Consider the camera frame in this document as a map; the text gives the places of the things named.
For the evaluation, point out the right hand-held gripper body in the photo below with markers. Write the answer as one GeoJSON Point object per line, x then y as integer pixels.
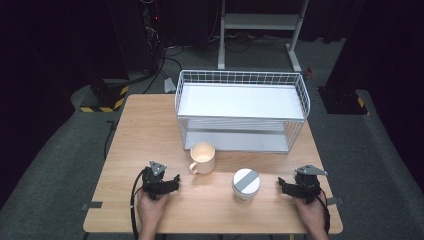
{"type": "Point", "coordinates": [308, 182]}

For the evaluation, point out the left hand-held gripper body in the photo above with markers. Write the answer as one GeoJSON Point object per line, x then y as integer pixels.
{"type": "Point", "coordinates": [154, 181]}

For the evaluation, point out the cream ceramic mug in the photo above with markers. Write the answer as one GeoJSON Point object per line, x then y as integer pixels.
{"type": "Point", "coordinates": [202, 159]}

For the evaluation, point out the person's right hand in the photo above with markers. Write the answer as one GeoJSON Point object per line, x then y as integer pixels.
{"type": "Point", "coordinates": [308, 211]}

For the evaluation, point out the grey tape strip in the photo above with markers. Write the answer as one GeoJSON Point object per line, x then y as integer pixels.
{"type": "Point", "coordinates": [92, 205]}
{"type": "Point", "coordinates": [334, 201]}

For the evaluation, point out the white cup with grey-striped lid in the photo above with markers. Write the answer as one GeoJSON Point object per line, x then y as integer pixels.
{"type": "Point", "coordinates": [246, 184]}

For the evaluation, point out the black stand with hazard-striped base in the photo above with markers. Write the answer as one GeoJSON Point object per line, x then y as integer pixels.
{"type": "Point", "coordinates": [106, 96]}
{"type": "Point", "coordinates": [343, 101]}

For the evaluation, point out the white box on floor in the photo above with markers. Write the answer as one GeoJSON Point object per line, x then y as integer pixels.
{"type": "Point", "coordinates": [169, 85]}

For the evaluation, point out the dark equipment tower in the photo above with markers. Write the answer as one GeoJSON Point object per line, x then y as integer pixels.
{"type": "Point", "coordinates": [151, 33]}

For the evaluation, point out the white metal stand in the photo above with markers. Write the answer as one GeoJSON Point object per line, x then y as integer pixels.
{"type": "Point", "coordinates": [260, 21]}

